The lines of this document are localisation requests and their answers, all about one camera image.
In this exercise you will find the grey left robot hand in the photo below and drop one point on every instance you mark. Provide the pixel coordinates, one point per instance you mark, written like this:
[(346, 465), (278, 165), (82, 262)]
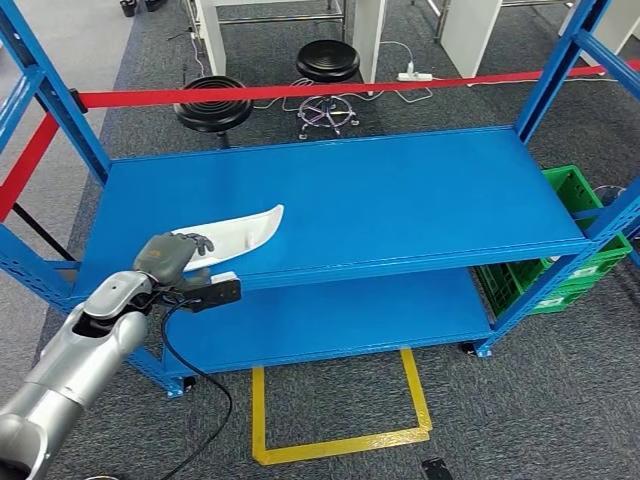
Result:
[(162, 258)]

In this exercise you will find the white curved plastic part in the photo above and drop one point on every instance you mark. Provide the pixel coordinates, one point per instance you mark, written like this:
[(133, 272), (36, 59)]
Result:
[(240, 232)]

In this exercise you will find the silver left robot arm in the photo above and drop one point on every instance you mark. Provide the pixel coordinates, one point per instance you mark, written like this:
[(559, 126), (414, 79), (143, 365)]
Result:
[(75, 371)]

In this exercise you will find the blue metal shelf board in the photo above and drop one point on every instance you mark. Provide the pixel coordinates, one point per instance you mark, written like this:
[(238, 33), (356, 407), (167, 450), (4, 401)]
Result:
[(375, 199), (324, 318)]

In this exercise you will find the blue metal shelf rack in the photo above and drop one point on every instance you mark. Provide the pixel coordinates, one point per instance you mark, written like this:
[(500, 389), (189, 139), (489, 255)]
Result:
[(552, 73)]

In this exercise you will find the black round stool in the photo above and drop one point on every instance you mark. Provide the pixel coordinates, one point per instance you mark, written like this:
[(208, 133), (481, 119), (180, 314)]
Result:
[(212, 102), (327, 60)]

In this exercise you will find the yellow floor tape square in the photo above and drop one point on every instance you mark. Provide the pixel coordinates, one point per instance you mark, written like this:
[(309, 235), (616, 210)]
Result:
[(258, 417)]

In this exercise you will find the short red barrier belt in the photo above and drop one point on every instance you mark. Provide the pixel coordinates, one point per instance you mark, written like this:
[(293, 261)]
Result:
[(25, 166)]

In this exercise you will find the white panel desk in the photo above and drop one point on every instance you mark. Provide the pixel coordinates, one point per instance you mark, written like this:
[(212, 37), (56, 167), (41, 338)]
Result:
[(212, 40), (470, 33)]

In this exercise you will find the long red barrier belt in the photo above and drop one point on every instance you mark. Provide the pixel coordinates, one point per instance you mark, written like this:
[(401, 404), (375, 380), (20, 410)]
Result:
[(300, 91)]

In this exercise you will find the white power strip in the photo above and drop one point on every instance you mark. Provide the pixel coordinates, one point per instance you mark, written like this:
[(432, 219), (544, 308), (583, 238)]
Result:
[(415, 77)]

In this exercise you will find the black robot mobile base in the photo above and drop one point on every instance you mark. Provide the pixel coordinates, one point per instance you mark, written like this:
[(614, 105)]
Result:
[(438, 470)]

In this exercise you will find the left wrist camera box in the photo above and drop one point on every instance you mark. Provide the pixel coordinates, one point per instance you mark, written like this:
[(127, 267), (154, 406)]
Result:
[(220, 293)]

